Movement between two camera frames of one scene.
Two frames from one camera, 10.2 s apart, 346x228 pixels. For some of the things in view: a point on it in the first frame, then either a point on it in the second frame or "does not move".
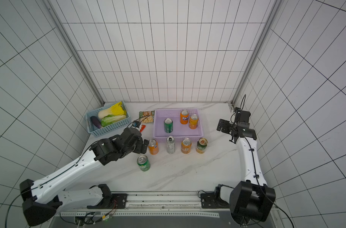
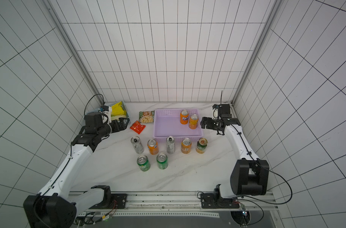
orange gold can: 193,122 does not move
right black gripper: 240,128 → 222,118
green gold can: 201,145 does not move
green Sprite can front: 143,162 does not move
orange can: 186,145 does not move
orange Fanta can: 184,115 does not move
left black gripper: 139,145 → 123,126
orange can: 153,146 does not move
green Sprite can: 168,125 → 162,160
